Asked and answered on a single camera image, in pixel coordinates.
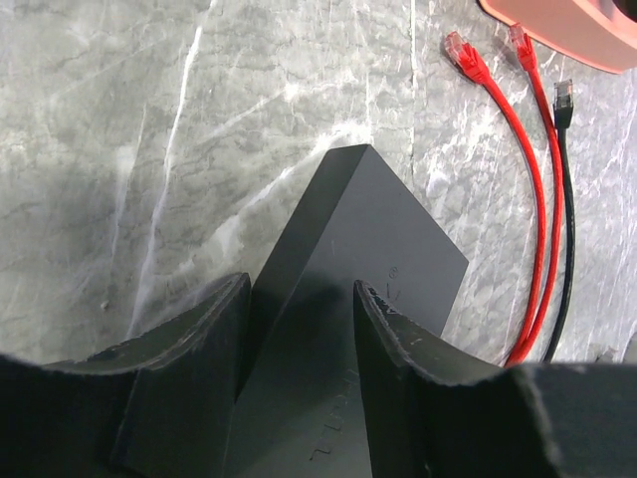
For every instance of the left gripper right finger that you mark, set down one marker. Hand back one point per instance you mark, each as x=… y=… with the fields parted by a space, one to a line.
x=432 y=410

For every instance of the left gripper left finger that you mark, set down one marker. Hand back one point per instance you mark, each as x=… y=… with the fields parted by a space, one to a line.
x=159 y=405

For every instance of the black network switch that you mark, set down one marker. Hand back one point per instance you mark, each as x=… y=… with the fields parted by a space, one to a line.
x=299 y=411

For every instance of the salmon pink tray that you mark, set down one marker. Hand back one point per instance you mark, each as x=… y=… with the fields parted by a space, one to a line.
x=599 y=34

